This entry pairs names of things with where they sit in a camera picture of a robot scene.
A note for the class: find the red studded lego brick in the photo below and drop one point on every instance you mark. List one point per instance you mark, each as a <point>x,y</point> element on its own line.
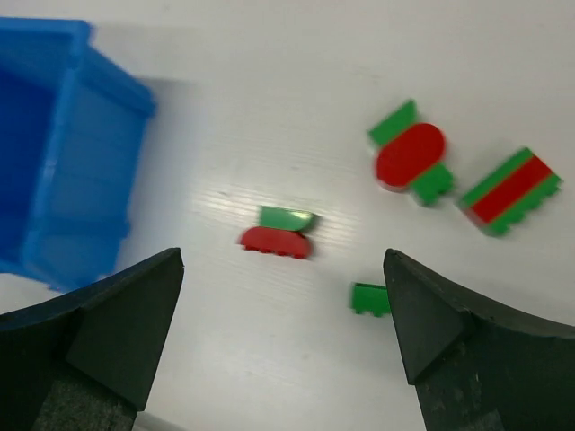
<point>276,241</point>

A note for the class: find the green sloped lego brick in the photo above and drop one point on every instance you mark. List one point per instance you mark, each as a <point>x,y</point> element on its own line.
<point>287,219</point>

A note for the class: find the green curved lego piece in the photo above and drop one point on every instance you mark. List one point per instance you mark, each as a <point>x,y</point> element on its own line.
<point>369,298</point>

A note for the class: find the green red striped lego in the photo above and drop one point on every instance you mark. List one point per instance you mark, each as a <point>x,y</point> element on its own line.
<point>502,198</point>

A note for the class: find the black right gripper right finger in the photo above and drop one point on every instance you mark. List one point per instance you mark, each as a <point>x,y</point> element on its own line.
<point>478,364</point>

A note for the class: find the blue bin right compartment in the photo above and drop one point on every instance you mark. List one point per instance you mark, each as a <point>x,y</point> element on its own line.
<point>72,125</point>

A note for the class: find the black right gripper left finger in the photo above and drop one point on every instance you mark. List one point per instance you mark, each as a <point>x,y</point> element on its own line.
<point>86,360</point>

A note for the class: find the red round lego brick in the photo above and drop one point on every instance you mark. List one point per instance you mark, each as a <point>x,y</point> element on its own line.
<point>409,155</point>

